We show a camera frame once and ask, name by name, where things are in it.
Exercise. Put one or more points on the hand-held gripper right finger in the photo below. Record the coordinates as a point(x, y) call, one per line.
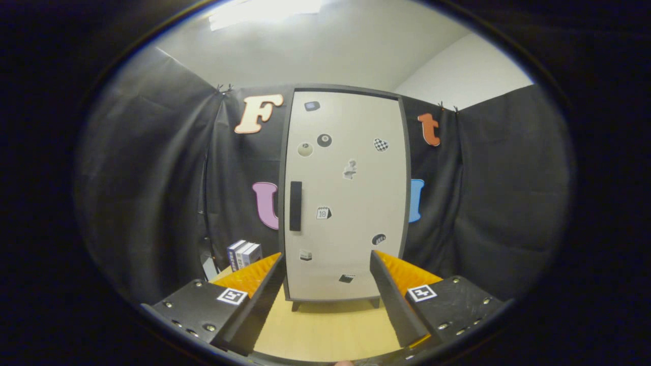
point(394, 302)

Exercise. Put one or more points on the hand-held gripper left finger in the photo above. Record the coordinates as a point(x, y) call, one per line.
point(262, 307)

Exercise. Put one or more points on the white spine book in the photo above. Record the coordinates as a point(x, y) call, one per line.
point(243, 254)

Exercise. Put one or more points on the white cabinet door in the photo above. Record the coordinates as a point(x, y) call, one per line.
point(351, 122)

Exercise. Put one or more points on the blue spine book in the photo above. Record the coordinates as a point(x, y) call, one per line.
point(233, 256)

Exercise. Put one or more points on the dark grey cabinet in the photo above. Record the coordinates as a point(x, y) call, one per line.
point(407, 168)

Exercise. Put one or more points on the black backdrop cloth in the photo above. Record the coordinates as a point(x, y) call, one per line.
point(152, 178)

